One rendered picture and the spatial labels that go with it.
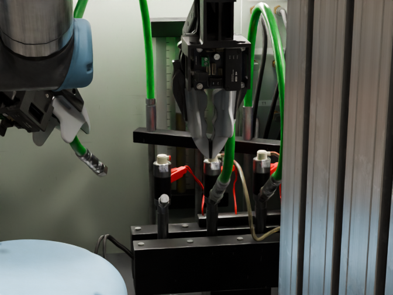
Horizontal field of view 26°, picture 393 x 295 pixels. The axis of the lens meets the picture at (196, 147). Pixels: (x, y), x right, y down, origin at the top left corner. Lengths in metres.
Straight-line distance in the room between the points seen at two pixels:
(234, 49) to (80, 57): 0.17
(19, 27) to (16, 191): 0.86
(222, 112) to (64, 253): 0.43
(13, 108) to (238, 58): 0.29
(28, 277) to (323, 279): 0.23
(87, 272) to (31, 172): 1.04
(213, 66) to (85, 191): 0.74
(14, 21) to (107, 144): 0.83
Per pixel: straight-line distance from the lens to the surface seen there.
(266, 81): 1.62
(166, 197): 1.32
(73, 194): 1.65
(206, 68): 0.95
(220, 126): 1.02
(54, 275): 0.59
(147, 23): 1.46
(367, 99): 0.36
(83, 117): 1.14
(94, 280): 0.59
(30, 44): 0.84
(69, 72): 0.89
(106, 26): 1.57
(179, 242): 1.35
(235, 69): 0.95
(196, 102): 0.99
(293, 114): 0.45
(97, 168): 1.27
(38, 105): 1.07
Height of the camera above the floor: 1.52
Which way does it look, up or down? 17 degrees down
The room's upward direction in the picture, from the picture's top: straight up
